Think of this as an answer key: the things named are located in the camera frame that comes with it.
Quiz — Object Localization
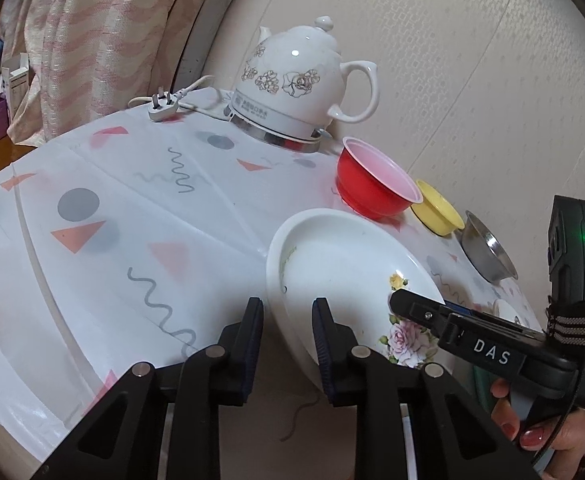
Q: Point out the white plate red characters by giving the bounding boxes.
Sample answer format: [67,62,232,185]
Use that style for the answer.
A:
[471,298,523,325]

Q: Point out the stainless steel bowl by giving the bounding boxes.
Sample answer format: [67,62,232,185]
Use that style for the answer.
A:
[461,210,518,284]

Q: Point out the white plate with roses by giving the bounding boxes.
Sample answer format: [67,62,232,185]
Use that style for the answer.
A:
[266,209,454,386]

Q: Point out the yellow plastic bowl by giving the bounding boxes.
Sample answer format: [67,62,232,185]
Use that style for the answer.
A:
[411,179,465,237]

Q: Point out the red plastic bowl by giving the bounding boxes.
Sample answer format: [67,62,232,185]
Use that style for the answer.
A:
[336,136,423,221]

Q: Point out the right hand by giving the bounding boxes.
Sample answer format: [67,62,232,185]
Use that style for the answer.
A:
[490,378,585,479]

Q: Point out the turquoise plastic plate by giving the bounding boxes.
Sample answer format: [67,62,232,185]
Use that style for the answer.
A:
[473,366,497,412]

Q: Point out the patterned white tablecloth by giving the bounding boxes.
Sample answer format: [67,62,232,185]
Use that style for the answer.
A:
[0,107,540,479]

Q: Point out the white ceramic electric kettle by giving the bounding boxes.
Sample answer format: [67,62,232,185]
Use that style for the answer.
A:
[228,15,381,153]

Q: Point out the pink white curtain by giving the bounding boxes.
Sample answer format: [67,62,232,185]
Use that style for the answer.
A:
[0,0,204,146]

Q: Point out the black tracker camera box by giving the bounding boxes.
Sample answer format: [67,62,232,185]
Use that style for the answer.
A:
[547,195,585,359]

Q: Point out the white power plug cable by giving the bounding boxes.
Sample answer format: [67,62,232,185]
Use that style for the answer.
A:
[126,74,234,124]

